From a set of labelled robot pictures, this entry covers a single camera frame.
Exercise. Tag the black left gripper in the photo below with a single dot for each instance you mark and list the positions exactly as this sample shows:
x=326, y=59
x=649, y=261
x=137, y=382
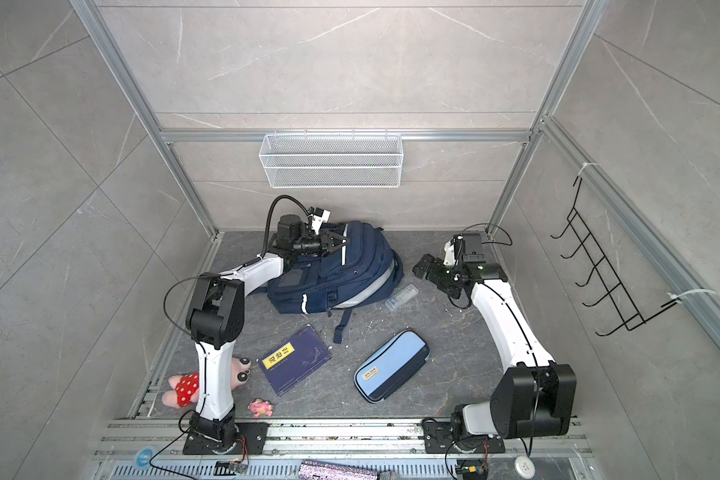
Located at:
x=326, y=243

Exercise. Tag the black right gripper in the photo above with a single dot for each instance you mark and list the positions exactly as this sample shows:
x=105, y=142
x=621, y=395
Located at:
x=434, y=275

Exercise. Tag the navy blue student backpack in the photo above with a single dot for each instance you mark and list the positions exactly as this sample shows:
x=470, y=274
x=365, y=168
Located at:
x=367, y=271

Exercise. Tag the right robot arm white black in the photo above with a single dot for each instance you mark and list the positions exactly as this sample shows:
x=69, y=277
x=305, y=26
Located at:
x=535, y=396

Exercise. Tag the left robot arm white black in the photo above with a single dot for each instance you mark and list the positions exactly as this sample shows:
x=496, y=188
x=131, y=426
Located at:
x=216, y=318

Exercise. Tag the light blue pencil case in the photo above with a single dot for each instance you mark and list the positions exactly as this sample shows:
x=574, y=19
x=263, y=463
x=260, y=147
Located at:
x=391, y=366

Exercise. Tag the dark purple notebook yellow label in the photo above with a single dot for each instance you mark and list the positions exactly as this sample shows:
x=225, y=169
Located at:
x=297, y=358

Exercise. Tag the small pink toy figure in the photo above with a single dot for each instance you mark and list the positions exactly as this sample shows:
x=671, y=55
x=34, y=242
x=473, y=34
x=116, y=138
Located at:
x=260, y=407

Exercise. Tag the white round button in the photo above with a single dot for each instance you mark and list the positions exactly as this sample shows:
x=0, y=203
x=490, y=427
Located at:
x=524, y=467

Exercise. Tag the pink plush pig toy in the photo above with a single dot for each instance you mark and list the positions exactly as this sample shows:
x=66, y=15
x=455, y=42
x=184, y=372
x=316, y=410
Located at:
x=184, y=388

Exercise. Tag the glittery purple pouch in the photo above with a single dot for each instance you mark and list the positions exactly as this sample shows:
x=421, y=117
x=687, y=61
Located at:
x=317, y=470

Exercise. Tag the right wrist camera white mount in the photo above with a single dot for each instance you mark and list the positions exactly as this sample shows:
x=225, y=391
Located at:
x=454, y=251

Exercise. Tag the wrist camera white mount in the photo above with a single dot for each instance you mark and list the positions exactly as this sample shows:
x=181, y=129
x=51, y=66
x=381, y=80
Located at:
x=454, y=251
x=316, y=218

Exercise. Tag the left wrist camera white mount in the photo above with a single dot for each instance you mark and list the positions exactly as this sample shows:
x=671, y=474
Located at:
x=316, y=218

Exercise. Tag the white wire mesh basket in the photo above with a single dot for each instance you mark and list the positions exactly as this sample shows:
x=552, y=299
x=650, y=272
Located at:
x=332, y=160

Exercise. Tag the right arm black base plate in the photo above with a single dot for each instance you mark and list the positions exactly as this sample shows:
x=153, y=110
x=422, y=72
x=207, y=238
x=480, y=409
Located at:
x=446, y=436

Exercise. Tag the black wire hook rack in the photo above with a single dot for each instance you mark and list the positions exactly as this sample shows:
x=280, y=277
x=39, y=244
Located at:
x=603, y=272

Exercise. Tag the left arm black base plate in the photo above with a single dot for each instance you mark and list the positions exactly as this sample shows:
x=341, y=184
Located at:
x=249, y=436

